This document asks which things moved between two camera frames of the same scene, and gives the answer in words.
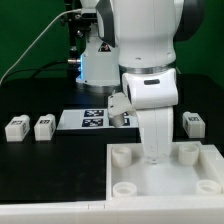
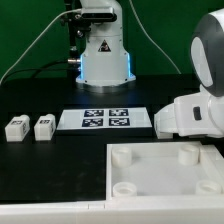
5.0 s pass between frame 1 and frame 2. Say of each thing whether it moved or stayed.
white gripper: moved
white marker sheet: stayed
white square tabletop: stayed
